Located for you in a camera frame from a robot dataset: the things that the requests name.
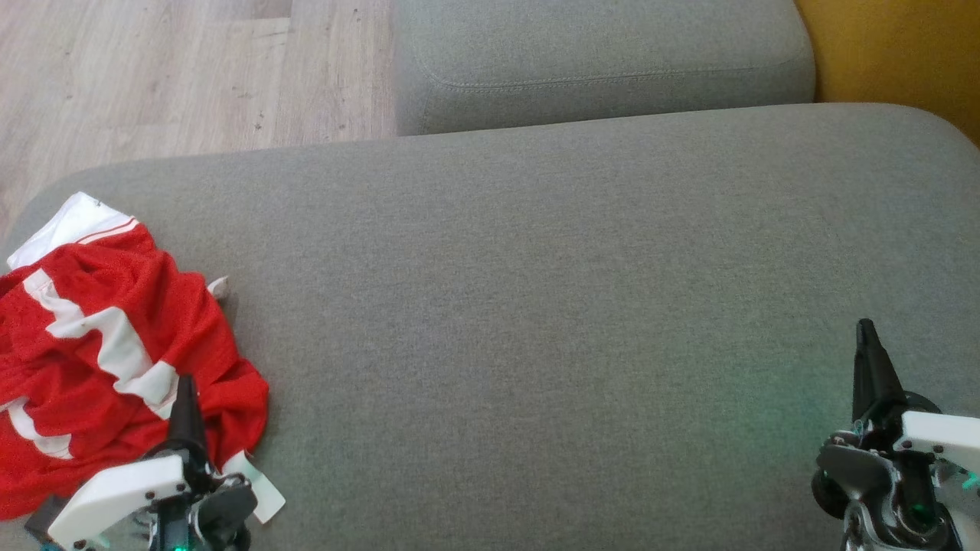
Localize red jersey shirt white sleeves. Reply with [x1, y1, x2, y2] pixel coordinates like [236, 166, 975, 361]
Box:
[0, 191, 286, 526]

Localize large grey sofa seat cushion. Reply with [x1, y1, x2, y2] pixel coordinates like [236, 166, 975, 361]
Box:
[0, 103, 980, 551]

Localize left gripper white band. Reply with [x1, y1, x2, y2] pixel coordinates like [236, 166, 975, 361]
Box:
[47, 373, 260, 551]

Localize wide yellow sofa back cushion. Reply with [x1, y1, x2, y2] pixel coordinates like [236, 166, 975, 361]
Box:
[792, 0, 980, 148]

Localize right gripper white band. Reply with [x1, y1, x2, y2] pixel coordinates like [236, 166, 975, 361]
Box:
[812, 318, 980, 551]

